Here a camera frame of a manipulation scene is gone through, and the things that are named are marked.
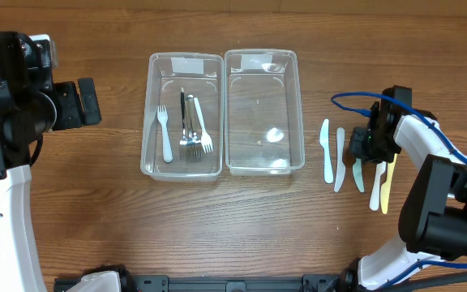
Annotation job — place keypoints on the light blue plastic knife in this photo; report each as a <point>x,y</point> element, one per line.
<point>324,143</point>

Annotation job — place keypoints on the silver metal fork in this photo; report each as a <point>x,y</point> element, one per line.
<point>197,143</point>
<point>190,143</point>

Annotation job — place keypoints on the yellow plastic knife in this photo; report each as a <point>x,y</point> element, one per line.
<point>386,186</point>

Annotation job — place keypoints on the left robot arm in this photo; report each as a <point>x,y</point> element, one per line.
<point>19,264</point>

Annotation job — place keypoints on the black handled metal fork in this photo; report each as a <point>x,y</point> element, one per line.
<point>183,140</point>

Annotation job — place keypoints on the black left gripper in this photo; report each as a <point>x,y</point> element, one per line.
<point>69,105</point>

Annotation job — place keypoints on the clear plastic container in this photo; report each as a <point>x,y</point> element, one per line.
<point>201,75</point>
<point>263,112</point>

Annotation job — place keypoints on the white plastic knife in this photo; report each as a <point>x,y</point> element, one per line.
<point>375,194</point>

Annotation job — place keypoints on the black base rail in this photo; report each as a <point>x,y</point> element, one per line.
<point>233,283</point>

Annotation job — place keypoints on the grey plastic knife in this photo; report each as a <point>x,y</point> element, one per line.
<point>340,165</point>

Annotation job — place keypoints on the left clear plastic container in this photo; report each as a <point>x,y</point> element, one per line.
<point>201,75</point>

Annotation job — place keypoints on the mint green plastic knife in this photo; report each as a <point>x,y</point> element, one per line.
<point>357,175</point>

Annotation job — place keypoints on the small white plastic fork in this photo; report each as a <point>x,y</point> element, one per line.
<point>206,139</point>

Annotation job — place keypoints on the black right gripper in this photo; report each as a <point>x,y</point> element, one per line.
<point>368,148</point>

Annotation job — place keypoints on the right clear plastic container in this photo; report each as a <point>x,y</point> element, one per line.
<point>263,112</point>

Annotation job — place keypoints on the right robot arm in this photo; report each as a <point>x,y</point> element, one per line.
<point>432,227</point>

